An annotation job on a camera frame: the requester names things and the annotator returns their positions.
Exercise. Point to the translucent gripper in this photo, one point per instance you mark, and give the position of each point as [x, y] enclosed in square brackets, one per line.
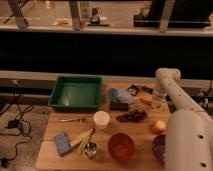
[156, 103]

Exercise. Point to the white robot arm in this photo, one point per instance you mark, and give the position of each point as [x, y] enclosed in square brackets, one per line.
[189, 133]

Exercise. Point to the white paper cup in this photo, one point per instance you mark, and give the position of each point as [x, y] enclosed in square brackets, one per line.
[101, 119]

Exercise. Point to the small metal cup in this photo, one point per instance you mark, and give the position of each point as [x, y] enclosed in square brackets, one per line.
[90, 150]

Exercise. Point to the yellow orange apple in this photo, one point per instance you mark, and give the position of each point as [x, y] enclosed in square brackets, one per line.
[158, 126]

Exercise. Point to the dark grape bunch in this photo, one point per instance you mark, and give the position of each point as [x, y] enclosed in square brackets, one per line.
[132, 116]

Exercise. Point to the black block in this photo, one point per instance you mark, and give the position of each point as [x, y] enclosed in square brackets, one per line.
[119, 106]

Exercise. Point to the blue cloth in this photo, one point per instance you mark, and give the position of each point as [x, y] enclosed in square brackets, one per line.
[120, 95]

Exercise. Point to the purple plastic bowl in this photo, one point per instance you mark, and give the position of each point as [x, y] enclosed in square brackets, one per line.
[158, 147]

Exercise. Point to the wooden board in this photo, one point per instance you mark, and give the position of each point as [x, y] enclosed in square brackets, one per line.
[143, 158]

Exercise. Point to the orange plastic bowl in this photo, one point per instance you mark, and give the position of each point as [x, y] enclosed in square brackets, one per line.
[121, 147]

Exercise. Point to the green plastic tray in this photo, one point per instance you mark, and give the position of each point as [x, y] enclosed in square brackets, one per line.
[76, 93]

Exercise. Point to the silver fork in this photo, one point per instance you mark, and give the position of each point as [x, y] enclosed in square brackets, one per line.
[73, 120]

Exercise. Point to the blue sponge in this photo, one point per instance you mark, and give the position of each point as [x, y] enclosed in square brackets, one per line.
[62, 144]

